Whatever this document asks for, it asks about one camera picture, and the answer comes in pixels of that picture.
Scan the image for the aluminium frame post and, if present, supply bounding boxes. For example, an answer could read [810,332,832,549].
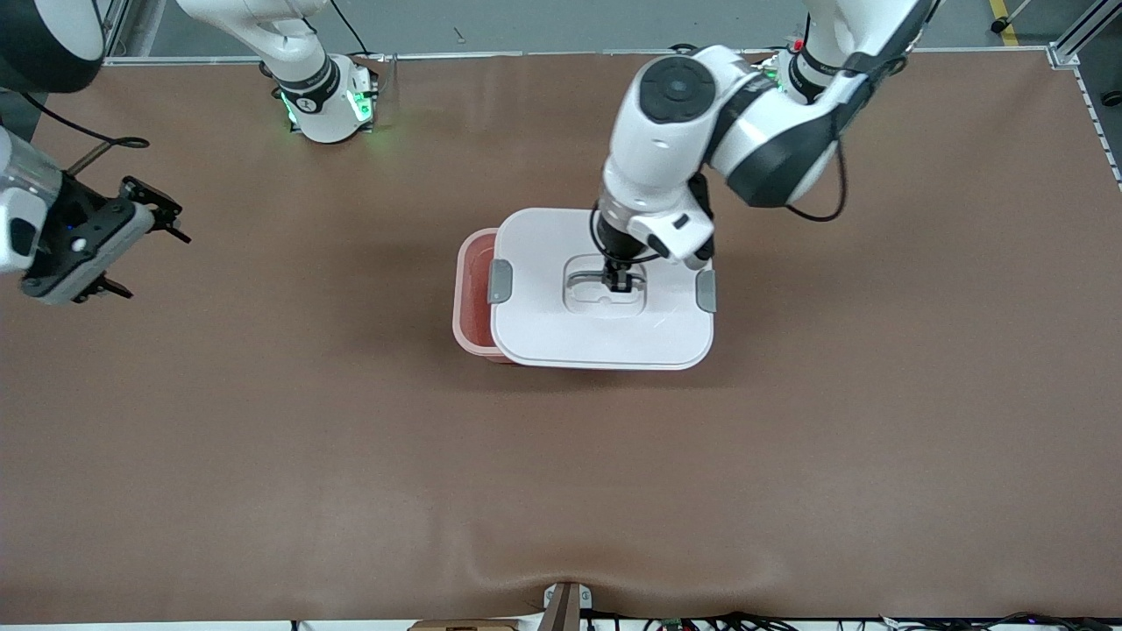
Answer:
[96,0,132,62]
[1047,0,1122,71]

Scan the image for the brown table mat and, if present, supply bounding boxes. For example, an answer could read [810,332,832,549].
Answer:
[0,51,1122,625]

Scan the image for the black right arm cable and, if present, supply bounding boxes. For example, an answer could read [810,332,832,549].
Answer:
[22,92,150,176]

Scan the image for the aluminium table edge rail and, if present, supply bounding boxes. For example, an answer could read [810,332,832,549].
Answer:
[101,47,1053,67]

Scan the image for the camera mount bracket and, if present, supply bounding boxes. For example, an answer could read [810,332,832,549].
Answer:
[542,581,593,631]

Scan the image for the white box lid grey latches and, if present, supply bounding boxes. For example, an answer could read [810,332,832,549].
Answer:
[489,207,715,372]

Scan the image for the black right base cable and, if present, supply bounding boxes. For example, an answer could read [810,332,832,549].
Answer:
[331,0,378,59]

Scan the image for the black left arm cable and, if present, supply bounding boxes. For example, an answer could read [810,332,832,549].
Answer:
[783,53,849,223]

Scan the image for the pink plastic box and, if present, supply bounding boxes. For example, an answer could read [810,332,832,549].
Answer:
[451,226,518,365]

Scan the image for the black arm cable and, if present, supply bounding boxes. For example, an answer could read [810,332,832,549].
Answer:
[22,92,150,176]
[783,53,849,223]

